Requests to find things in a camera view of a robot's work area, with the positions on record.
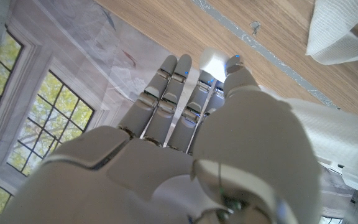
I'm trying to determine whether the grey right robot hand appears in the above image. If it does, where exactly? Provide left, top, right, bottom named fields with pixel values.
left=0, top=54, right=323, bottom=224

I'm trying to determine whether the grey tape line marking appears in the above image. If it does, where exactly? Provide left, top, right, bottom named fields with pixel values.
left=191, top=0, right=341, bottom=110

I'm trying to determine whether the printed window backdrop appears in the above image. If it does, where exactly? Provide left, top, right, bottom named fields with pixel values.
left=0, top=0, right=198, bottom=224

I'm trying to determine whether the translucent white plastic bin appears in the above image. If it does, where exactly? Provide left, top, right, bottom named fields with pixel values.
left=317, top=155, right=358, bottom=198

